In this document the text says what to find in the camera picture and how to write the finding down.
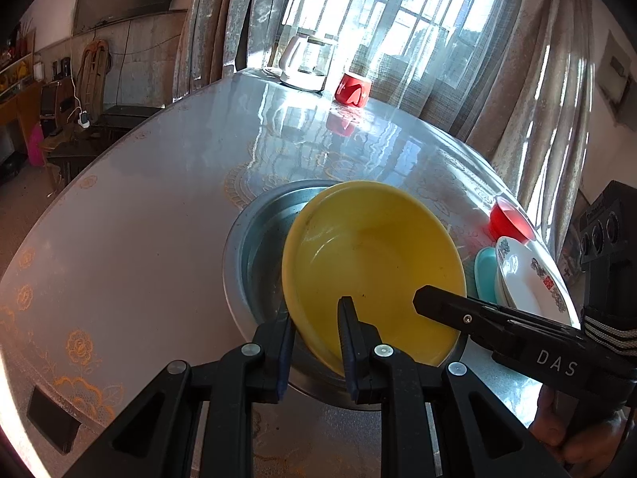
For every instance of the white kettle base tray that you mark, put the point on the white kettle base tray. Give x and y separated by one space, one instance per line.
301 82

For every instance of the wall electrical box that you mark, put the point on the wall electrical box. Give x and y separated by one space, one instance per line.
619 79

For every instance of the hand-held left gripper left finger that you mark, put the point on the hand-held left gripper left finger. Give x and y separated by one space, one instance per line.
283 358

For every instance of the white power strip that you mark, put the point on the white power strip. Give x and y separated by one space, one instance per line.
84 119

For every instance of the dark wooden side table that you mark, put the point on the dark wooden side table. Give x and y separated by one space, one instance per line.
109 129

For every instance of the barred window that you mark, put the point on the barred window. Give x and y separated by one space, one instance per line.
398 10

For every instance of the white patterned rim plate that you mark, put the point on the white patterned rim plate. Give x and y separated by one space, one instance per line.
527 279

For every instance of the teal plastic plate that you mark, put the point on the teal plastic plate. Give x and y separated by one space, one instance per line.
485 274

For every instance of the wooden cabinet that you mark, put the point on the wooden cabinet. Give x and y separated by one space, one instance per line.
17 119

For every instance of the white electric kettle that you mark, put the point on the white electric kettle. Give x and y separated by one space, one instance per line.
292 55

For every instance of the person's right hand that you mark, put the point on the person's right hand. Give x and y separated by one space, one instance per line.
592 440

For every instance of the large metal basin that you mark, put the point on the large metal basin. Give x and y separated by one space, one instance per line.
259 259

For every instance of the black rectangular object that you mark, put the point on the black rectangular object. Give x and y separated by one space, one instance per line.
52 418

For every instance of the pink plastic object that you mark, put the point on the pink plastic object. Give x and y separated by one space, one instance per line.
35 144

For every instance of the silver patterned curtain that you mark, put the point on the silver patterned curtain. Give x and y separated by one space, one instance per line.
229 20

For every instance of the wooden chair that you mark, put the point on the wooden chair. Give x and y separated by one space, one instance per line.
94 74

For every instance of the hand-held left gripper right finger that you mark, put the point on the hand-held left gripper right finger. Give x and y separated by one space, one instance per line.
349 353

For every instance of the red plastic bowl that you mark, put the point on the red plastic bowl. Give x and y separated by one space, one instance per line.
512 221

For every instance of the small black appliance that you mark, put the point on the small black appliance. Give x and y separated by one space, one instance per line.
54 104

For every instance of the yellow plastic bowl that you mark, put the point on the yellow plastic bowl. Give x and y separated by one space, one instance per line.
373 259

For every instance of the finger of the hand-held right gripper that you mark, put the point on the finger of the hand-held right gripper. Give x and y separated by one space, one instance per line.
458 311

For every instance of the beige patterned curtain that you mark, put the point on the beige patterned curtain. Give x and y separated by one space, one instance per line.
542 99

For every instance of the red cup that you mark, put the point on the red cup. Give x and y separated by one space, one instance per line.
352 89

